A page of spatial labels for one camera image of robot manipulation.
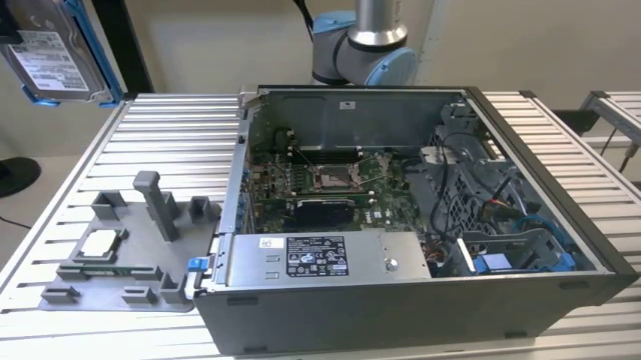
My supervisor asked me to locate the hard disk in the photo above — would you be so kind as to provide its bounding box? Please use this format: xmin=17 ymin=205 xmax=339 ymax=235
xmin=0 ymin=0 xmax=124 ymax=109

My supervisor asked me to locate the grey metal disk bay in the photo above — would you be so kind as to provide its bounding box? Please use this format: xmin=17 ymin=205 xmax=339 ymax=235
xmin=414 ymin=123 xmax=597 ymax=278

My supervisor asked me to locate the black round stand base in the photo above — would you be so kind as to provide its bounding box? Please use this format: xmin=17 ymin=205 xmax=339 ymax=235
xmin=0 ymin=157 xmax=43 ymax=199

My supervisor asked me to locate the silver CPU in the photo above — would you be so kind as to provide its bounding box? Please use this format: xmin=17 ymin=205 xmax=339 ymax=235
xmin=80 ymin=229 xmax=123 ymax=257

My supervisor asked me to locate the grey parts rack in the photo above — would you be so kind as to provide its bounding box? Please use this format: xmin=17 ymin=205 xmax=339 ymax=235
xmin=37 ymin=170 xmax=223 ymax=313

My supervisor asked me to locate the green RAM stick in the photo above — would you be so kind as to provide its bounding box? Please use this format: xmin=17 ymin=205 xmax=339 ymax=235
xmin=60 ymin=264 xmax=152 ymax=275

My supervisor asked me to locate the thin metal locking lever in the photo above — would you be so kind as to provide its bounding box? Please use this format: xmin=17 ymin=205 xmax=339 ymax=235
xmin=294 ymin=147 xmax=318 ymax=169

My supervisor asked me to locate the CPU socket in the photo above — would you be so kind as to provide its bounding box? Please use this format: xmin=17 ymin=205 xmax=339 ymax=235
xmin=310 ymin=164 xmax=355 ymax=191

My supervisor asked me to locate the silver power supply unit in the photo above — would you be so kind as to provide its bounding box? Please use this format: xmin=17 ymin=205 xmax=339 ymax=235
xmin=224 ymin=230 xmax=433 ymax=288

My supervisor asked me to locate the black graphics card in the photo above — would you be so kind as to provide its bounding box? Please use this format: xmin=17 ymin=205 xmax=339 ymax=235
xmin=292 ymin=198 xmax=358 ymax=230

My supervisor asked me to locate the green motherboard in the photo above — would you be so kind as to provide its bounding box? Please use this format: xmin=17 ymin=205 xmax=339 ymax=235
xmin=247 ymin=149 xmax=427 ymax=232

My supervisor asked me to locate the open grey PC case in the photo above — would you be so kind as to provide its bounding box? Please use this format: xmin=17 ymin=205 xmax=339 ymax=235
xmin=192 ymin=84 xmax=641 ymax=356

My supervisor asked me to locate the black block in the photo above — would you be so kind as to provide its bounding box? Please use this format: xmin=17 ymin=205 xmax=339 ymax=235
xmin=553 ymin=108 xmax=601 ymax=137

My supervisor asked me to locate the blue carrier in bay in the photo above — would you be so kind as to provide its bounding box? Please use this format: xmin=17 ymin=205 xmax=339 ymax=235
xmin=473 ymin=253 xmax=515 ymax=278

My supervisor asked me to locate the slatted metal side table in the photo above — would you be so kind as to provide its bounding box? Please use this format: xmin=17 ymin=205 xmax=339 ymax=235
xmin=580 ymin=89 xmax=641 ymax=151

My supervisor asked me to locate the black upright frame post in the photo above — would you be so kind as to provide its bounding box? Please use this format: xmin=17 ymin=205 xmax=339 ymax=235
xmin=93 ymin=0 xmax=156 ymax=94

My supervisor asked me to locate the black floor cable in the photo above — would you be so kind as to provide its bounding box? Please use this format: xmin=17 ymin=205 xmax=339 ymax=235
xmin=0 ymin=215 xmax=32 ymax=230

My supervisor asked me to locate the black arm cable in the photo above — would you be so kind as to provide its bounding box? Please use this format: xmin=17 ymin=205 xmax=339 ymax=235
xmin=291 ymin=0 xmax=322 ymax=26

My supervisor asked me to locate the black wire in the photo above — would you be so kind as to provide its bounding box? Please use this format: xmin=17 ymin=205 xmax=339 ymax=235
xmin=427 ymin=131 xmax=485 ymax=243

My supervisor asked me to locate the blue wire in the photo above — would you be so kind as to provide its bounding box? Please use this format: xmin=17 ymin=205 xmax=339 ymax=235
xmin=514 ymin=212 xmax=573 ymax=260

